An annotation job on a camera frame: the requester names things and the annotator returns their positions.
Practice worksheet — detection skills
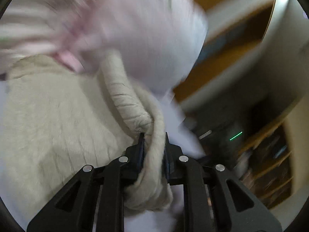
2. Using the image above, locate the wooden door frame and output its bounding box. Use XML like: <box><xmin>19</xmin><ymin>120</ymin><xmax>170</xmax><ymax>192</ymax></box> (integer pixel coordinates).
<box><xmin>173</xmin><ymin>0</ymin><xmax>275</xmax><ymax>103</ymax></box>

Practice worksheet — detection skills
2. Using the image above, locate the cream cable knit sweater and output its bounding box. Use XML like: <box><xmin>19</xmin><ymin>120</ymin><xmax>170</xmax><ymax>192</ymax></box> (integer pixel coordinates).
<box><xmin>1</xmin><ymin>50</ymin><xmax>173</xmax><ymax>217</ymax></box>

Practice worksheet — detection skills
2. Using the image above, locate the wooden shelf unit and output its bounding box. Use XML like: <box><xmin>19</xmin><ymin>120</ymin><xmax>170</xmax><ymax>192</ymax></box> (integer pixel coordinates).
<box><xmin>238</xmin><ymin>117</ymin><xmax>294</xmax><ymax>209</ymax></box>

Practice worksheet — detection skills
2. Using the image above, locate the pink patterned pillow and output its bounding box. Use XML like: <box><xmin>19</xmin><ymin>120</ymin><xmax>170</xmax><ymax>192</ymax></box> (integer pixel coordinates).
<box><xmin>1</xmin><ymin>0</ymin><xmax>208</xmax><ymax>95</ymax></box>

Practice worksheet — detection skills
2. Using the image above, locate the black device with green light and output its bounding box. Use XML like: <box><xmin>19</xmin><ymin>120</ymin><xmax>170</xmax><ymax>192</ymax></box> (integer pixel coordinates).
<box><xmin>193</xmin><ymin>117</ymin><xmax>244</xmax><ymax>170</ymax></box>

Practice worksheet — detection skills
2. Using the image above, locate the white bed sheet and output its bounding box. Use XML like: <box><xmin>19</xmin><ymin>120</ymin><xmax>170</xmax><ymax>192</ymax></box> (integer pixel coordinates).
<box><xmin>1</xmin><ymin>90</ymin><xmax>205</xmax><ymax>231</ymax></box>

